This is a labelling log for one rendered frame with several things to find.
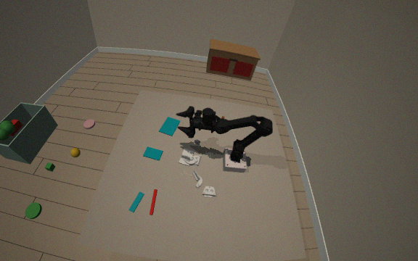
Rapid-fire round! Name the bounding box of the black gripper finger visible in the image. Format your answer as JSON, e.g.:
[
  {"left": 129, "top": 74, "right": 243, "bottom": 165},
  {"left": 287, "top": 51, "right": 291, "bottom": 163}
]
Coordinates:
[
  {"left": 178, "top": 126, "right": 190, "bottom": 136},
  {"left": 176, "top": 110, "right": 187, "bottom": 117}
]

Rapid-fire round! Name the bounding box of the teal flat rectangular plate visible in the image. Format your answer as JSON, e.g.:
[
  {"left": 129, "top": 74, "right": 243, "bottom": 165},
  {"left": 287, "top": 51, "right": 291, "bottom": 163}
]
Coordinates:
[{"left": 143, "top": 147, "right": 163, "bottom": 160}]

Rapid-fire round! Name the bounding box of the teal flat square plate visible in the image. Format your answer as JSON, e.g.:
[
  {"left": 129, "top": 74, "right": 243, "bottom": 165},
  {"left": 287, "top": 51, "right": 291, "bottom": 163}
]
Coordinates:
[{"left": 159, "top": 117, "right": 180, "bottom": 136}]

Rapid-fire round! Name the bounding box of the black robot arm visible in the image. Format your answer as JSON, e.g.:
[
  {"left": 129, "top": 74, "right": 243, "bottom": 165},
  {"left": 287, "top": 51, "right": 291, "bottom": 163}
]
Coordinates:
[{"left": 194, "top": 107, "right": 273, "bottom": 162}]

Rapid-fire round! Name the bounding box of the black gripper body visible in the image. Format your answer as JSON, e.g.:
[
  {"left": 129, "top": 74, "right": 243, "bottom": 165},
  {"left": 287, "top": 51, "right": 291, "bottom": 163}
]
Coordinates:
[{"left": 187, "top": 106, "right": 203, "bottom": 138}]

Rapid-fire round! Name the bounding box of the teal flat bar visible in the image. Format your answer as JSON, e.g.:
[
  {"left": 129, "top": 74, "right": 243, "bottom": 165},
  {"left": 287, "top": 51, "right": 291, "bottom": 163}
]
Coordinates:
[{"left": 129, "top": 192, "right": 144, "bottom": 212}]

